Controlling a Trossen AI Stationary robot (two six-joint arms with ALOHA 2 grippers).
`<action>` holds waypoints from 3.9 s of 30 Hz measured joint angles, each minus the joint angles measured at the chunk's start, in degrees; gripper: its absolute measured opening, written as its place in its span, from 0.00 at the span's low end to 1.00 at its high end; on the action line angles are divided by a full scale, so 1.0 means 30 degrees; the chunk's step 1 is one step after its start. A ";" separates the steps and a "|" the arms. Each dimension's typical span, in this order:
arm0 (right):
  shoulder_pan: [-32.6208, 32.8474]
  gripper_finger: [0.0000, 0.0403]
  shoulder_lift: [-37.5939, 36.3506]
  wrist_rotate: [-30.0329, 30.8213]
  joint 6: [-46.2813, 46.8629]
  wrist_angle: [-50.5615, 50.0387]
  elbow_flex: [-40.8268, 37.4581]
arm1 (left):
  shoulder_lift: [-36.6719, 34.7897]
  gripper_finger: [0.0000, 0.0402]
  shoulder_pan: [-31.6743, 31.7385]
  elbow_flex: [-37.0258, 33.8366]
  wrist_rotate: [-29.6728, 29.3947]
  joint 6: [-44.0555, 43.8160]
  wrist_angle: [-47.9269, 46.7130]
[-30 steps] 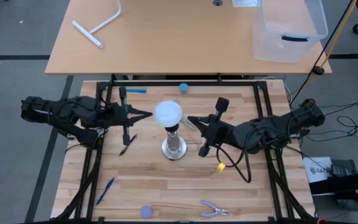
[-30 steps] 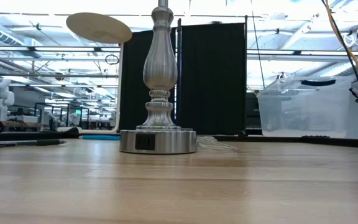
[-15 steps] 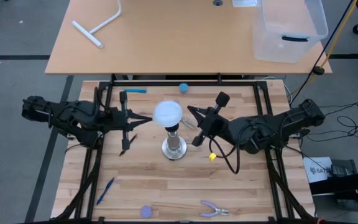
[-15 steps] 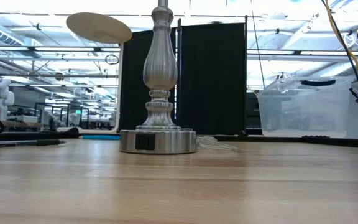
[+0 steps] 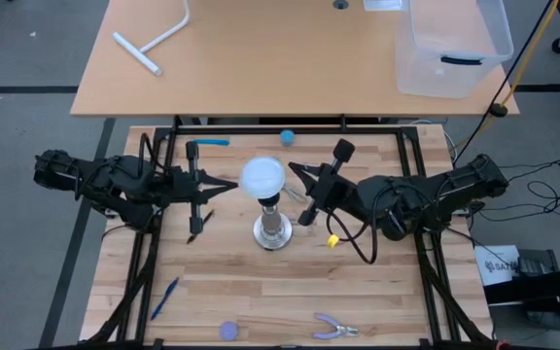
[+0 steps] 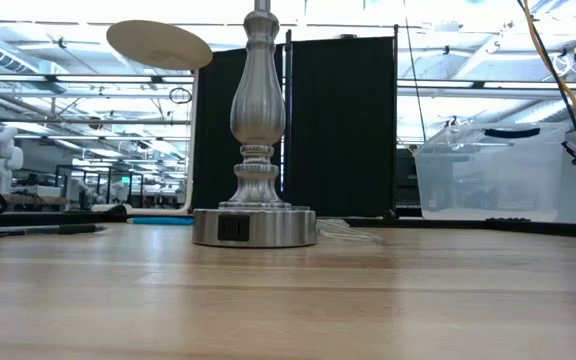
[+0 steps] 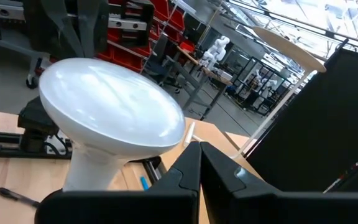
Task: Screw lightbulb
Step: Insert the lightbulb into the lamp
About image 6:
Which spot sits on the silver metal lamp base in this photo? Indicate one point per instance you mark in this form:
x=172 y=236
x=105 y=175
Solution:
x=258 y=110

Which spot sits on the wooden workbench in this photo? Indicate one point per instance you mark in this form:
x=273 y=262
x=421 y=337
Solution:
x=28 y=200

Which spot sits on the black partition screen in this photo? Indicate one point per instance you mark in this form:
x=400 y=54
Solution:
x=343 y=125

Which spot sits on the black pen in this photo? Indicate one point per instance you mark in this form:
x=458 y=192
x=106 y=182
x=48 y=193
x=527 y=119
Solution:
x=68 y=229

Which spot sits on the clear plastic storage bin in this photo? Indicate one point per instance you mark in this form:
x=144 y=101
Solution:
x=493 y=180

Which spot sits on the white desk lamp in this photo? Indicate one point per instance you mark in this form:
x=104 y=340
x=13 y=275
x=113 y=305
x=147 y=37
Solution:
x=160 y=45

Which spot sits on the light blue marker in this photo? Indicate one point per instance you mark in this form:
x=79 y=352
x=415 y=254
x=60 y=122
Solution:
x=160 y=220

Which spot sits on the white box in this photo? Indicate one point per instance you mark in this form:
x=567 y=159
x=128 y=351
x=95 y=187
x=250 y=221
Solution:
x=48 y=191

